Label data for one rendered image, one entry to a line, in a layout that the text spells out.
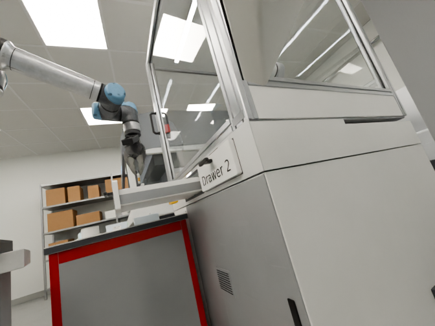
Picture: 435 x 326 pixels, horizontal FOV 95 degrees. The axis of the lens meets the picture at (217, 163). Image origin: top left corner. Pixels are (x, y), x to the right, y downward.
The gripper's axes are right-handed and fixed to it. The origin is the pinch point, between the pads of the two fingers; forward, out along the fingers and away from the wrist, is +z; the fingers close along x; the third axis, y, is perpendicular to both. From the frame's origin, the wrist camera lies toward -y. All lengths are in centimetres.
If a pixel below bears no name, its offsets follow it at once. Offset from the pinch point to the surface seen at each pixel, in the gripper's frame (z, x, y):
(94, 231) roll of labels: 20.2, 24.8, 9.3
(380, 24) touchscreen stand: 14, -39, -78
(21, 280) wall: 59, 322, 349
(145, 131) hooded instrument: -59, 9, 83
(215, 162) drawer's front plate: 8.8, -31.8, -24.0
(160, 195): 13.3, -9.5, -8.6
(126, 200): 13.1, 2.1, -12.8
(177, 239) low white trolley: 33.0, -9.2, 17.0
